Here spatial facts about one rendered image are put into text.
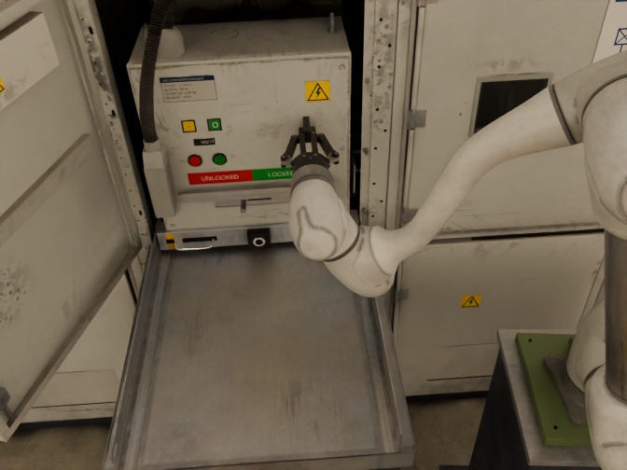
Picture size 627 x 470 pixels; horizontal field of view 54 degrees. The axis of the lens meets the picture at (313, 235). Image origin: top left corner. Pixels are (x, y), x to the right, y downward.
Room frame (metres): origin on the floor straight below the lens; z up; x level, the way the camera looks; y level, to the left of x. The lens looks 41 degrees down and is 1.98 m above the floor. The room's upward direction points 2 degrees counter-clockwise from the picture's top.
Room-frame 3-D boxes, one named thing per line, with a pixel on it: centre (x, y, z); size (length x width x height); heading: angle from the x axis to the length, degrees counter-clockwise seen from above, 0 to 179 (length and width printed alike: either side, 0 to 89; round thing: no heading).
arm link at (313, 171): (1.02, 0.00, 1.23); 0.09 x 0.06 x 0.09; 92
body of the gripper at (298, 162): (1.09, 0.00, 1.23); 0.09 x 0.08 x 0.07; 2
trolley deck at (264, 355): (0.97, 0.14, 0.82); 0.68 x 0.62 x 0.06; 2
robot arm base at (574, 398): (0.84, -0.62, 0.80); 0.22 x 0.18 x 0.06; 4
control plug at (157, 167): (1.20, 0.35, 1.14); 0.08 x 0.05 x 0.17; 2
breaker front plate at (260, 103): (1.27, 0.15, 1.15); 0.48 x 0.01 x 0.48; 92
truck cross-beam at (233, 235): (1.29, 0.15, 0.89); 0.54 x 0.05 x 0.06; 92
